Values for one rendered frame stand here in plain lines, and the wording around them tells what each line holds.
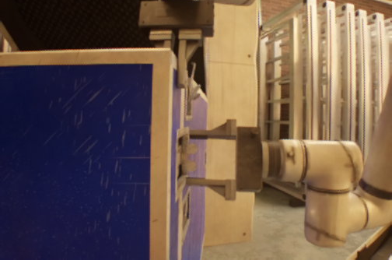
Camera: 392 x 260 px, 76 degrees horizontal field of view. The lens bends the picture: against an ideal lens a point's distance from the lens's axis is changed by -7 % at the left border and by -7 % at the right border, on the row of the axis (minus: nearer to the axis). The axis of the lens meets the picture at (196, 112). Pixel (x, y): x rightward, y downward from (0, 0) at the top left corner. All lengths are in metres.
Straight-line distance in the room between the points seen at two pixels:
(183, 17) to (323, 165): 0.38
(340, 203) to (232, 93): 1.32
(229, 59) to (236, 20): 0.28
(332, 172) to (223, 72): 1.32
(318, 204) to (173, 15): 0.45
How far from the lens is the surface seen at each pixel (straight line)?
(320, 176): 0.58
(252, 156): 0.56
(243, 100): 1.83
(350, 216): 0.64
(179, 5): 0.50
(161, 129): 0.39
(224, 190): 0.56
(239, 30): 1.91
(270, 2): 4.71
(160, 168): 0.40
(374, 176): 0.67
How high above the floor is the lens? 0.86
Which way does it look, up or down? 1 degrees up
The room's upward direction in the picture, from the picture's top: 1 degrees clockwise
